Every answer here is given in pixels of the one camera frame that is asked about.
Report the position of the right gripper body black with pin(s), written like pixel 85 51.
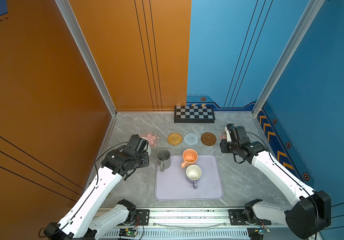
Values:
pixel 226 147

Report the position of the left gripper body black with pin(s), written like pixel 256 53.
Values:
pixel 142 161

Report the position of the pink flower coaster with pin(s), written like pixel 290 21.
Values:
pixel 152 138
pixel 223 135

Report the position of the white mug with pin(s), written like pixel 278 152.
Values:
pixel 149 149

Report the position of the brown wooden round coaster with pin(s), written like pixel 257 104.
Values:
pixel 208 139

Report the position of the grey woven round coaster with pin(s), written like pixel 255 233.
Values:
pixel 191 139

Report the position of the lavender mug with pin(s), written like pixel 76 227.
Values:
pixel 193 175

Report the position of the yellow rattan round coaster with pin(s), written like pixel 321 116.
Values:
pixel 174 139

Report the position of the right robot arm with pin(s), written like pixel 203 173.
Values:
pixel 310 211

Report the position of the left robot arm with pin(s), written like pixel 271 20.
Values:
pixel 79 223

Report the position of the grey mug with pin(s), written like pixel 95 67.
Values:
pixel 164 159

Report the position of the orange mug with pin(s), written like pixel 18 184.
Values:
pixel 190 156

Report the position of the lavender silicone tray mat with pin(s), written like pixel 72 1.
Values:
pixel 173 183

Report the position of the black white chessboard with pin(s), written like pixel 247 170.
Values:
pixel 194 114

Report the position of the green circuit board left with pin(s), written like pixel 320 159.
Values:
pixel 128 233

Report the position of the circuit board right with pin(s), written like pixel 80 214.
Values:
pixel 257 234

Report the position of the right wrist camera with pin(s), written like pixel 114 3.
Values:
pixel 228 133

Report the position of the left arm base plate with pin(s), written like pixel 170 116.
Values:
pixel 140 216

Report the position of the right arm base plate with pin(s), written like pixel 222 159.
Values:
pixel 240 217

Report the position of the aluminium front rail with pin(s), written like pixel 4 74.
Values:
pixel 211 223

